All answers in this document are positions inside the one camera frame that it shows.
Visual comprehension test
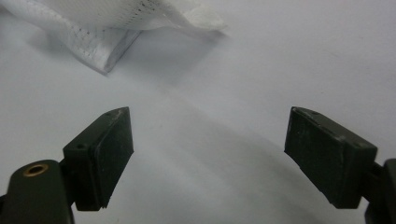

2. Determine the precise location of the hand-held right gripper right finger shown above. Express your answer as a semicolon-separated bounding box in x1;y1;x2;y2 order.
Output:
284;106;378;210

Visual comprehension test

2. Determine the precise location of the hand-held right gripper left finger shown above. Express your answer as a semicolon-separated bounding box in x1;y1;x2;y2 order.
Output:
63;106;135;212

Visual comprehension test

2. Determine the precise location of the white mesh laundry bag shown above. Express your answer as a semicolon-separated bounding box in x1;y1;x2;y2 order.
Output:
0;0;227;76

